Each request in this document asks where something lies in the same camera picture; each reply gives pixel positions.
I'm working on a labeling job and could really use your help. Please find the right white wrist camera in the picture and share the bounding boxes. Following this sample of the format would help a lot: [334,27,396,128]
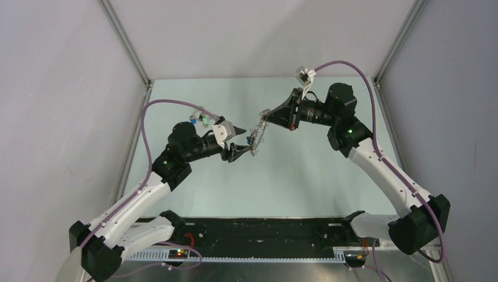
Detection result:
[295,66,316,95]

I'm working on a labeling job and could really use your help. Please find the left controller board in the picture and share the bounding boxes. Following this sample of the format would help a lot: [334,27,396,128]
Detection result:
[165,249,190,261]

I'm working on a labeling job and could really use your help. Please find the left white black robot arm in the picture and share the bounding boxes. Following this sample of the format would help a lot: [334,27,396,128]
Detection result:
[56,119,251,281]

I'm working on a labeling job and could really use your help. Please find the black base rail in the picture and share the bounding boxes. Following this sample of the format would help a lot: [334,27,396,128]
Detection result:
[140,217,380,261]

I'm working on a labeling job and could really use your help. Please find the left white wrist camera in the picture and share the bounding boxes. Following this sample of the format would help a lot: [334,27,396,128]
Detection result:
[211,120,236,149]

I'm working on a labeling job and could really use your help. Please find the metal disc with keyrings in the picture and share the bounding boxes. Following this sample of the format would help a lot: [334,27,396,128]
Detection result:
[249,109,271,156]

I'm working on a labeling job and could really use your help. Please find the right controller board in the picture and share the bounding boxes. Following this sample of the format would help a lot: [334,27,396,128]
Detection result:
[344,252,368,268]

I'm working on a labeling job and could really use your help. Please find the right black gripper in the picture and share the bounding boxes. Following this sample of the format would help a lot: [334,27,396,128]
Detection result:
[263,88,337,131]

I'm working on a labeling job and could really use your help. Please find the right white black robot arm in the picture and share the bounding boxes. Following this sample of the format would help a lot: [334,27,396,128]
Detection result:
[262,83,450,255]

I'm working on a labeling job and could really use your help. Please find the green tagged key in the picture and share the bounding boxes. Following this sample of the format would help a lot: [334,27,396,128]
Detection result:
[198,116,210,130]

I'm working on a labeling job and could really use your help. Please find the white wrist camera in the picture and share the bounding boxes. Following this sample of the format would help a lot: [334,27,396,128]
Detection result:
[211,120,236,149]
[295,66,316,95]

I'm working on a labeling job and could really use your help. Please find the controller board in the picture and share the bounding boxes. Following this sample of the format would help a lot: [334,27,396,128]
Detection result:
[344,252,368,268]
[165,249,190,261]

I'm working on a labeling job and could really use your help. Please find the blue tagged key on table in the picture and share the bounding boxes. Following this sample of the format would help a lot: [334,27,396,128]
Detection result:
[189,113,200,124]

